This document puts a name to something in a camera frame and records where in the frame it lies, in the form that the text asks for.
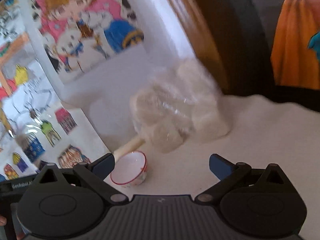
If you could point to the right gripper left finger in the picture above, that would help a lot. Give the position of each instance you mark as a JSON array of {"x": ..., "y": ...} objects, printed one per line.
[{"x": 92, "y": 176}]

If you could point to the person's left hand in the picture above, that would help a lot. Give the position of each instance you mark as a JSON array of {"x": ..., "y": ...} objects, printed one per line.
[{"x": 3, "y": 221}]

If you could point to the girl with teddy drawing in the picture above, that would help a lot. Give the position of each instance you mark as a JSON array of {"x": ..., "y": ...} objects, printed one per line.
[{"x": 78, "y": 35}]

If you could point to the bag of white rolls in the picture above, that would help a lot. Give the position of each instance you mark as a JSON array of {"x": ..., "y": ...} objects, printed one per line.
[{"x": 179, "y": 103}]

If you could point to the brown wooden frame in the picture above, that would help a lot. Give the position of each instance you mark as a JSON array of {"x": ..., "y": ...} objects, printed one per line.
[{"x": 200, "y": 37}]

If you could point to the white printed table mat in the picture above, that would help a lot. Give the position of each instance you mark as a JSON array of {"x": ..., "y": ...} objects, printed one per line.
[{"x": 262, "y": 133}]

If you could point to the boy with fan drawing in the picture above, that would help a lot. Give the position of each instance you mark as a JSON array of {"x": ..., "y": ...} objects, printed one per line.
[{"x": 27, "y": 97}]

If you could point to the small floral white bowl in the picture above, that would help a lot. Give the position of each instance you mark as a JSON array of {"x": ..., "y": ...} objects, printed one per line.
[{"x": 130, "y": 170}]

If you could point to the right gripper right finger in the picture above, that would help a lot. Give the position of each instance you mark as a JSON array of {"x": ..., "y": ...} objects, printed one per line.
[{"x": 231, "y": 176}]

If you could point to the colourful houses drawing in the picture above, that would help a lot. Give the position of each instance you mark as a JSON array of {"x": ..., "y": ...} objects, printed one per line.
[{"x": 61, "y": 135}]

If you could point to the wooden stick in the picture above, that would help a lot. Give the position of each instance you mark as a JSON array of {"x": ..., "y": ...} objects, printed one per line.
[{"x": 130, "y": 146}]

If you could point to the orange dress girl painting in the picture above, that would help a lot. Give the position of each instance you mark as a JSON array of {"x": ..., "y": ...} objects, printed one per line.
[{"x": 295, "y": 51}]

